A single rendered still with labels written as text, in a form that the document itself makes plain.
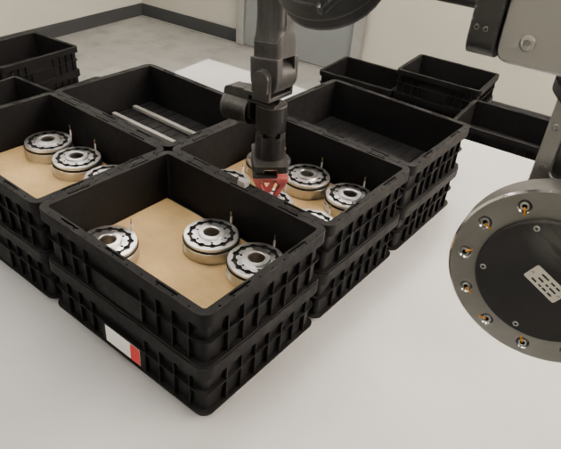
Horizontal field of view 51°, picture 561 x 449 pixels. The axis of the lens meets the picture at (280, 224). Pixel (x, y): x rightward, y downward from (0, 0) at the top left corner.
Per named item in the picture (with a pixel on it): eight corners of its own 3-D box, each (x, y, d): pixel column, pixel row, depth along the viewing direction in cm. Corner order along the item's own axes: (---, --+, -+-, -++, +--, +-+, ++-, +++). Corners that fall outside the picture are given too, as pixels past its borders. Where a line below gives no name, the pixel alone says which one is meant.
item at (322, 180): (338, 177, 129) (338, 175, 128) (312, 194, 122) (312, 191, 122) (302, 161, 133) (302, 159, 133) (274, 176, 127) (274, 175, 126)
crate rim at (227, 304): (328, 240, 100) (329, 228, 99) (204, 332, 80) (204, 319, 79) (168, 159, 120) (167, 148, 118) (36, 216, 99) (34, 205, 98)
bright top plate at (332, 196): (382, 198, 123) (383, 195, 123) (356, 216, 116) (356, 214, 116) (343, 180, 128) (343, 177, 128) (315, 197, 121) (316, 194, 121)
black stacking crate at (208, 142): (401, 216, 126) (411, 170, 119) (321, 281, 106) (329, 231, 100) (260, 153, 145) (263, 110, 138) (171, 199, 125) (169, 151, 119)
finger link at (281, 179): (252, 212, 113) (253, 168, 108) (249, 193, 119) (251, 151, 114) (287, 211, 114) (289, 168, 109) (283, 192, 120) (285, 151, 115)
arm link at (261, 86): (268, 72, 99) (295, 63, 105) (215, 58, 104) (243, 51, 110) (264, 139, 105) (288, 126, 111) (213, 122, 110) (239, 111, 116)
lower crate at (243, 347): (315, 326, 112) (322, 278, 105) (204, 426, 92) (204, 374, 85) (171, 240, 131) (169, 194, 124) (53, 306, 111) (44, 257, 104)
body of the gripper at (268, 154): (254, 175, 108) (255, 139, 104) (250, 151, 117) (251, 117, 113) (288, 175, 109) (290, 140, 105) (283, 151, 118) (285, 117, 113)
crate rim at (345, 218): (410, 178, 120) (413, 167, 119) (329, 240, 100) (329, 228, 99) (263, 117, 140) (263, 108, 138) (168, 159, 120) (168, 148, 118)
